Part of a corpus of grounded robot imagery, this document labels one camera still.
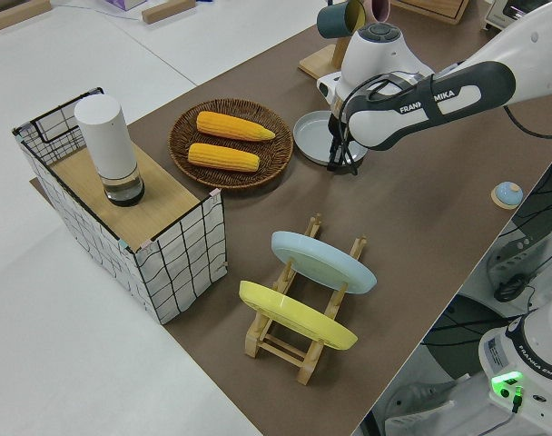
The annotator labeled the dark teal mug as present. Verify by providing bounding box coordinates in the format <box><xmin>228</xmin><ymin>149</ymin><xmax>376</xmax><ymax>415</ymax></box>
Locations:
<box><xmin>315</xmin><ymin>0</ymin><xmax>366</xmax><ymax>40</ymax></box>

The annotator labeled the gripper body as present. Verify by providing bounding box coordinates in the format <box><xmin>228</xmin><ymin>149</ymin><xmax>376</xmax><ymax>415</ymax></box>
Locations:
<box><xmin>315</xmin><ymin>71</ymin><xmax>350</xmax><ymax>114</ymax></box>

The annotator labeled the black wire basket white liner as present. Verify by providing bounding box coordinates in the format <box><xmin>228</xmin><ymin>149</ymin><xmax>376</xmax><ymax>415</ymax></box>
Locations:
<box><xmin>11</xmin><ymin>85</ymin><xmax>228</xmax><ymax>326</ymax></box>

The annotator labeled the purple box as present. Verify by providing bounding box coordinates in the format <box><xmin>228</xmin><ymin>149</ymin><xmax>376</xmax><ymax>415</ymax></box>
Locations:
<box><xmin>103</xmin><ymin>0</ymin><xmax>148</xmax><ymax>12</ymax></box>

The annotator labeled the wooden board shelf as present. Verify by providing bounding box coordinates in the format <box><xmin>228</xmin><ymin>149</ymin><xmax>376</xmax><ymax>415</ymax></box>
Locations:
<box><xmin>48</xmin><ymin>144</ymin><xmax>201</xmax><ymax>242</ymax></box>

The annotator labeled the long wooden block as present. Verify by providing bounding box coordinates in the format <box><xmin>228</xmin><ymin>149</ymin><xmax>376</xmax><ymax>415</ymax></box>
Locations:
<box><xmin>0</xmin><ymin>0</ymin><xmax>53</xmax><ymax>33</ymax></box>

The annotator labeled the light blue plate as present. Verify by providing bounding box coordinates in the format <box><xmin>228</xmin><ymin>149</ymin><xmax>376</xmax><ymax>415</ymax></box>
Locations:
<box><xmin>271</xmin><ymin>230</ymin><xmax>378</xmax><ymax>296</ymax></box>

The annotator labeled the wooden cabinet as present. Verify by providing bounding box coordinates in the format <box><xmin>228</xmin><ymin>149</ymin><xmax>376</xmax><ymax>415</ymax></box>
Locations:
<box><xmin>390</xmin><ymin>0</ymin><xmax>471</xmax><ymax>25</ymax></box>

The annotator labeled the pink mug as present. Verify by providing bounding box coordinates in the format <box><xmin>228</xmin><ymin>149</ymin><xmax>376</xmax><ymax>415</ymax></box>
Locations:
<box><xmin>363</xmin><ymin>0</ymin><xmax>393</xmax><ymax>24</ymax></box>

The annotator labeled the yellow corn cob blunt end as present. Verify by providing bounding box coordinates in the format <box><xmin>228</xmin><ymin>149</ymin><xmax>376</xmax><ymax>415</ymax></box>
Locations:
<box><xmin>187</xmin><ymin>143</ymin><xmax>261</xmax><ymax>174</ymax></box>

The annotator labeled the grey robot mounting base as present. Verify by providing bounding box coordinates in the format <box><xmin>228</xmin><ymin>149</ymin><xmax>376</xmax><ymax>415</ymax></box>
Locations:
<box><xmin>360</xmin><ymin>290</ymin><xmax>499</xmax><ymax>436</ymax></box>

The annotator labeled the short wooden block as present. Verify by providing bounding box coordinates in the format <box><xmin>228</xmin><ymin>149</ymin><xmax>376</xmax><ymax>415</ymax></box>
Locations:
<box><xmin>141</xmin><ymin>0</ymin><xmax>198</xmax><ymax>25</ymax></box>

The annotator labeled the cream toaster oven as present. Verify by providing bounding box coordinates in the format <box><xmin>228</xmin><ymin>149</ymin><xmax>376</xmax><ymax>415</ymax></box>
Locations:
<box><xmin>481</xmin><ymin>0</ymin><xmax>552</xmax><ymax>32</ymax></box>

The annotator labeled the white cylinder dark base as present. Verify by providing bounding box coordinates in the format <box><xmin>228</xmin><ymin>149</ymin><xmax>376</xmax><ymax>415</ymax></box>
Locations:
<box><xmin>73</xmin><ymin>94</ymin><xmax>146</xmax><ymax>208</ymax></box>

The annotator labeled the wooden mug tree stand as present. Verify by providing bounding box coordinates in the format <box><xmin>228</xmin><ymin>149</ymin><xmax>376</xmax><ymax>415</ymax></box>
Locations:
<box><xmin>297</xmin><ymin>0</ymin><xmax>354</xmax><ymax>81</ymax></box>

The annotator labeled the small blue dome bell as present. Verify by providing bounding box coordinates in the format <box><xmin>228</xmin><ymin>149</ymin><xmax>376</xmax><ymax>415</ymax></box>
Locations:
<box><xmin>490</xmin><ymin>181</ymin><xmax>525</xmax><ymax>211</ymax></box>

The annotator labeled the yellow corn cob pointed tip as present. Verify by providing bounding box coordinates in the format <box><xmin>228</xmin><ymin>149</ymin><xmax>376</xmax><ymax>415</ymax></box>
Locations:
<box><xmin>196</xmin><ymin>111</ymin><xmax>277</xmax><ymax>143</ymax></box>

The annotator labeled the black cable connector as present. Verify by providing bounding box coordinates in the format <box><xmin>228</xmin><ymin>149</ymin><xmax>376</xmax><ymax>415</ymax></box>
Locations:
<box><xmin>494</xmin><ymin>276</ymin><xmax>530</xmax><ymax>304</ymax></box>

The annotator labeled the wooden plate rack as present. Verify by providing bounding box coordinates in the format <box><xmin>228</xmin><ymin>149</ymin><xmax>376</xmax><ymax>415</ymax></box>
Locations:
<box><xmin>243</xmin><ymin>212</ymin><xmax>369</xmax><ymax>386</ymax></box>

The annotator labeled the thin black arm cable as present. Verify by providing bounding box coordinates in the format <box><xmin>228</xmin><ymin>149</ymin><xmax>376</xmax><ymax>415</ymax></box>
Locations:
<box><xmin>338</xmin><ymin>72</ymin><xmax>436</xmax><ymax>176</ymax></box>

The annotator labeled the yellow plate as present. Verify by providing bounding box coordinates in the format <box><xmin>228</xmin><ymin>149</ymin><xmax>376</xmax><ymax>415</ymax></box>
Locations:
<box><xmin>238</xmin><ymin>280</ymin><xmax>360</xmax><ymax>352</ymax></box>

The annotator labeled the gray round plate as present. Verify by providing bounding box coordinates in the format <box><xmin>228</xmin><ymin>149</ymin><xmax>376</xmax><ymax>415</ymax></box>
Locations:
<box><xmin>292</xmin><ymin>110</ymin><xmax>369</xmax><ymax>165</ymax></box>

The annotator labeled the brown wicker basket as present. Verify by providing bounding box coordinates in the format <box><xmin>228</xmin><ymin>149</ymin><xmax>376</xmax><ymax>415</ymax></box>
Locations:
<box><xmin>168</xmin><ymin>97</ymin><xmax>296</xmax><ymax>190</ymax></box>

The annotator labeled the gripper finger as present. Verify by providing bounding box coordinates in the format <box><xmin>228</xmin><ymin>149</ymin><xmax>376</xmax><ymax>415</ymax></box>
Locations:
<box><xmin>326</xmin><ymin>113</ymin><xmax>340</xmax><ymax>173</ymax></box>
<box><xmin>338</xmin><ymin>116</ymin><xmax>351</xmax><ymax>167</ymax></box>

